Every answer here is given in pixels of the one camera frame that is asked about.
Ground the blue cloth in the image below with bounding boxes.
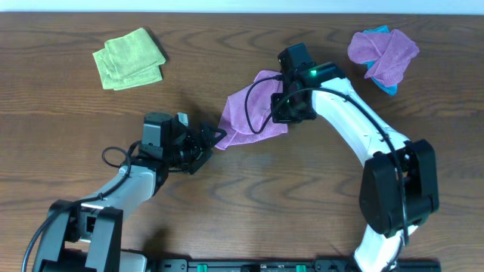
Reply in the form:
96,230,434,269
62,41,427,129
361,25,399,97

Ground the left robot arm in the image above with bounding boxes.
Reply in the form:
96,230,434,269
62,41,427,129
24,118,227,271

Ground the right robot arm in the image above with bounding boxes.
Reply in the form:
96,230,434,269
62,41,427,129
271,60,441,271

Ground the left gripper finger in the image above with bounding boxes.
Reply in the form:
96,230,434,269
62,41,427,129
188,150,213,175
200,122,227,148

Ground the folded green cloth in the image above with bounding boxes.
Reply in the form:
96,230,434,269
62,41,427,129
92,28,166,91

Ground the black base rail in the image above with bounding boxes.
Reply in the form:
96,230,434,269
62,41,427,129
145,258,442,272

